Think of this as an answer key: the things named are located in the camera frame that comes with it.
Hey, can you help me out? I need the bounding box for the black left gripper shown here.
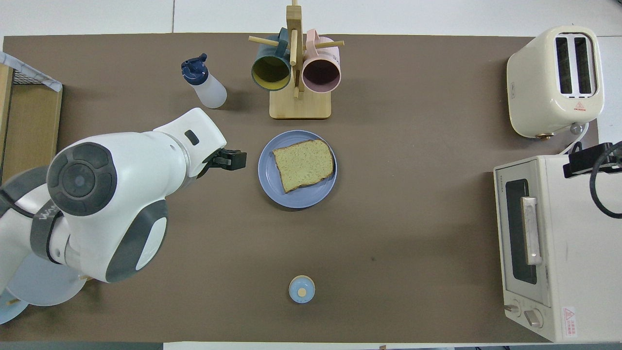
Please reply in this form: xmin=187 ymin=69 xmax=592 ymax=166
xmin=197 ymin=149 xmax=247 ymax=179

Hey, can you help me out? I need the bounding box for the toasted bread slice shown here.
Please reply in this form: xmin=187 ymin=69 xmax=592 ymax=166
xmin=272 ymin=139 xmax=335 ymax=194

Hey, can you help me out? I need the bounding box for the translucent bottle with navy cap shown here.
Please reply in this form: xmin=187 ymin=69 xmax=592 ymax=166
xmin=181 ymin=53 xmax=227 ymax=109

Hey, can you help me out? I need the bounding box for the blue round plate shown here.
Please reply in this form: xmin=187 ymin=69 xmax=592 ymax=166
xmin=258 ymin=130 xmax=337 ymax=210

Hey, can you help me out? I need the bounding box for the pale grey-blue plate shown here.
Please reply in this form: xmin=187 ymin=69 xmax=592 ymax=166
xmin=6 ymin=253 xmax=87 ymax=307

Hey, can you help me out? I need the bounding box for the light blue plate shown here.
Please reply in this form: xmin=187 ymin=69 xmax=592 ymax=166
xmin=0 ymin=292 xmax=29 ymax=325

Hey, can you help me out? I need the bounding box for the wooden mug tree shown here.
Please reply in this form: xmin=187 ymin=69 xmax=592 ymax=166
xmin=248 ymin=0 xmax=345 ymax=120

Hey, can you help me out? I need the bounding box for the teal mug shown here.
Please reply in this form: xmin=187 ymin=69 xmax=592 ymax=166
xmin=251 ymin=28 xmax=292 ymax=92

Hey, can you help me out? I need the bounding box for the pink ribbed mug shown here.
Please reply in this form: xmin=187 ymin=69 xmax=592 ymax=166
xmin=302 ymin=29 xmax=342 ymax=94

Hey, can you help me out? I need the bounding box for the brown table mat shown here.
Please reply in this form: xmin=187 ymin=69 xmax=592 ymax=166
xmin=0 ymin=33 xmax=601 ymax=343

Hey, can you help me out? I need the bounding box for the white checkered cloth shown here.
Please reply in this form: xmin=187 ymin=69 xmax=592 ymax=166
xmin=0 ymin=52 xmax=63 ymax=93

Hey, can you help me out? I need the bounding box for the cream two-slot toaster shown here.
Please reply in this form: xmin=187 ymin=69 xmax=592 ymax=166
xmin=506 ymin=26 xmax=605 ymax=139

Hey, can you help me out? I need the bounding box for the white toaster oven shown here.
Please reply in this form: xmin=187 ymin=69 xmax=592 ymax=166
xmin=493 ymin=155 xmax=622 ymax=343

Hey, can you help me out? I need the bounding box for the wooden shelf with wire basket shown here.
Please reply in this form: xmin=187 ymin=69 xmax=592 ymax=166
xmin=0 ymin=51 xmax=64 ymax=183

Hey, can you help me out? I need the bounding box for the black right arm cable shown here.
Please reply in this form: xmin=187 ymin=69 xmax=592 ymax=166
xmin=563 ymin=141 xmax=622 ymax=219

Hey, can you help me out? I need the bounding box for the white toaster power cord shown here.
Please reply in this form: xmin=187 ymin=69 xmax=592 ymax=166
xmin=559 ymin=122 xmax=590 ymax=155

